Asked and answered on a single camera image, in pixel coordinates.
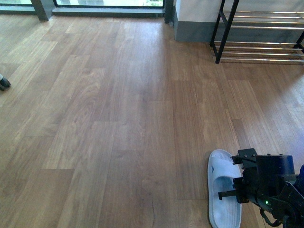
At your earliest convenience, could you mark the white office chair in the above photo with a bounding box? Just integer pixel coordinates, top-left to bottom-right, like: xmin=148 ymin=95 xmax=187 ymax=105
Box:
xmin=0 ymin=74 xmax=11 ymax=91

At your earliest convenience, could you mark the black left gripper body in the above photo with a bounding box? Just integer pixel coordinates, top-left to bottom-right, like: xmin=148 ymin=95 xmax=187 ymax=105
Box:
xmin=218 ymin=176 xmax=264 ymax=204

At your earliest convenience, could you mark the light blue slipper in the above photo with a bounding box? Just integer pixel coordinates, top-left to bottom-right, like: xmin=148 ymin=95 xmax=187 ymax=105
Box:
xmin=207 ymin=149 xmax=242 ymax=228

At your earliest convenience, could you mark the black metal shoe rack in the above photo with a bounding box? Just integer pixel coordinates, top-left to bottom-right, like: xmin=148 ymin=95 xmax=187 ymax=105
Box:
xmin=210 ymin=0 xmax=304 ymax=65

